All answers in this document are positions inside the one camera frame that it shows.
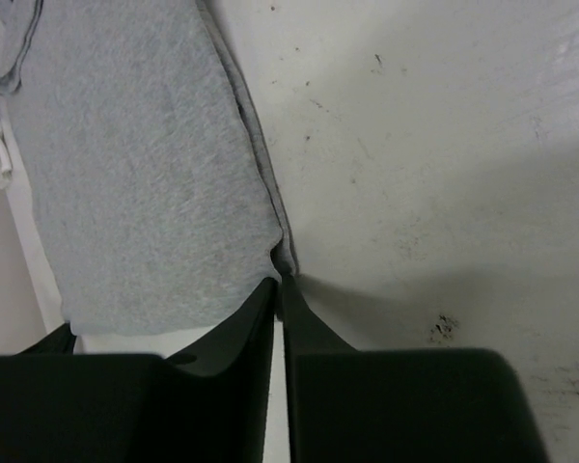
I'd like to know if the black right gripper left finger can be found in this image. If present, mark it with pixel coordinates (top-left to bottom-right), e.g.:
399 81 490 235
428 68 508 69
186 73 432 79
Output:
0 278 276 462

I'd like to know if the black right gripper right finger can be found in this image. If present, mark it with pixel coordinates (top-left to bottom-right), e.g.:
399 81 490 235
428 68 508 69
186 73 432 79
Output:
280 276 548 462

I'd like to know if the grey tank top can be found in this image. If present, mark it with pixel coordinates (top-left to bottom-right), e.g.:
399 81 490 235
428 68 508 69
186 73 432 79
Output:
0 1 296 335

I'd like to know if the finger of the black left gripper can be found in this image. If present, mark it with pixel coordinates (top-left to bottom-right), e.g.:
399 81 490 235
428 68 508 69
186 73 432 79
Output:
19 323 77 355

